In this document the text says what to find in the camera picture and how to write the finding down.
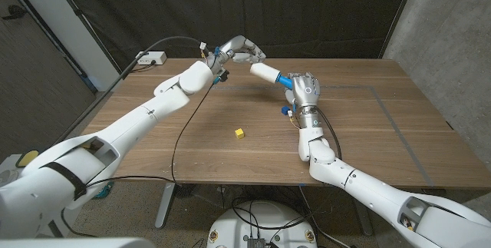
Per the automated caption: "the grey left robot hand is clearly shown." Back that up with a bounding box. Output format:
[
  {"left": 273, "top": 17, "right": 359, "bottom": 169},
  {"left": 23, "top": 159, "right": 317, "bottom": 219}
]
[{"left": 223, "top": 35, "right": 267, "bottom": 64}]

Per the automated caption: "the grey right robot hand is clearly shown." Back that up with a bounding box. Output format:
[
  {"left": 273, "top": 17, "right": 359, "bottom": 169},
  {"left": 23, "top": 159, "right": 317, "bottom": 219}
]
[{"left": 284, "top": 71, "right": 321, "bottom": 108}]

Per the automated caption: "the blue handled white lint roller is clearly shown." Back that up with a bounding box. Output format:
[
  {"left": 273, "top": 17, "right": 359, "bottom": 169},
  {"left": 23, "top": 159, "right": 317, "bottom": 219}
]
[{"left": 249, "top": 62, "right": 295, "bottom": 91}]

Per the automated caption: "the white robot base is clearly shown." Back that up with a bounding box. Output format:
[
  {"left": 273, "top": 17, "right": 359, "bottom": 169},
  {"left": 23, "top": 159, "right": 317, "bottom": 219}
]
[{"left": 206, "top": 200, "right": 318, "bottom": 248}]

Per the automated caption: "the black backdrop curtain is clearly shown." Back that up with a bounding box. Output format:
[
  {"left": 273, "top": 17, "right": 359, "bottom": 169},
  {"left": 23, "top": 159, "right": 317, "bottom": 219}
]
[{"left": 48, "top": 0, "right": 419, "bottom": 80}]

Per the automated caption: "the white power strip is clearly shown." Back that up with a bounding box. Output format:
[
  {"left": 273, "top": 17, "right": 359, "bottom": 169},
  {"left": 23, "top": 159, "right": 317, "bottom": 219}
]
[{"left": 135, "top": 51, "right": 168, "bottom": 66}]

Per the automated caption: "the black backdrop stand pole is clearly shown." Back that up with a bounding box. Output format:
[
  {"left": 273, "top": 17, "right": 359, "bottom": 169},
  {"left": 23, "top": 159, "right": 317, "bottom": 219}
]
[
  {"left": 378, "top": 0, "right": 420, "bottom": 60},
  {"left": 46, "top": 0, "right": 127, "bottom": 80}
]

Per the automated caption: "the grey table leg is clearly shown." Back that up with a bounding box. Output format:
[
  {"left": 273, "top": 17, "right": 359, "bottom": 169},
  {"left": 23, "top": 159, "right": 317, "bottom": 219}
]
[
  {"left": 354, "top": 205, "right": 375, "bottom": 236},
  {"left": 155, "top": 182, "right": 177, "bottom": 229}
]

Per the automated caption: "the teal plastic tray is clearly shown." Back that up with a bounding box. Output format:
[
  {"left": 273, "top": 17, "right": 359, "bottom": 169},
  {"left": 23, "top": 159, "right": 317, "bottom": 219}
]
[{"left": 94, "top": 181, "right": 115, "bottom": 200}]

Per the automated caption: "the yellow foot pedal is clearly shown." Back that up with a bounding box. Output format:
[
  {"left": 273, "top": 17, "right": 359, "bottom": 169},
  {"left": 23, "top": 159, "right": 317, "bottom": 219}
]
[{"left": 17, "top": 150, "right": 39, "bottom": 167}]

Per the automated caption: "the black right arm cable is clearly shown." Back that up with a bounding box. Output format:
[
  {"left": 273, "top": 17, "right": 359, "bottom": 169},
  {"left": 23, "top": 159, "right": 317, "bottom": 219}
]
[{"left": 315, "top": 106, "right": 343, "bottom": 161}]

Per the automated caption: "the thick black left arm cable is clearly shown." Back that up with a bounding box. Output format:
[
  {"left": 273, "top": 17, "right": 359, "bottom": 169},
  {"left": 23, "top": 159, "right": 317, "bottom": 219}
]
[{"left": 109, "top": 35, "right": 204, "bottom": 92}]

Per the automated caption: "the black power cord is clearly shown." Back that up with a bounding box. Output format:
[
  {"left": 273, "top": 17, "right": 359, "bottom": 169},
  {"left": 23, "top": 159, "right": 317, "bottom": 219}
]
[{"left": 129, "top": 61, "right": 157, "bottom": 74}]

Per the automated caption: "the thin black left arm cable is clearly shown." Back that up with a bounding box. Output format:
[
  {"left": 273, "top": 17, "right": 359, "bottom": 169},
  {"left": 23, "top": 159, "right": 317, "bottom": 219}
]
[{"left": 74, "top": 81, "right": 216, "bottom": 199}]

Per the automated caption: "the black wall handle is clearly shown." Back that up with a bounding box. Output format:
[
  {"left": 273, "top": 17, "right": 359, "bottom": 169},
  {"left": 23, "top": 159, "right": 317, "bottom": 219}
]
[{"left": 1, "top": 5, "right": 28, "bottom": 21}]

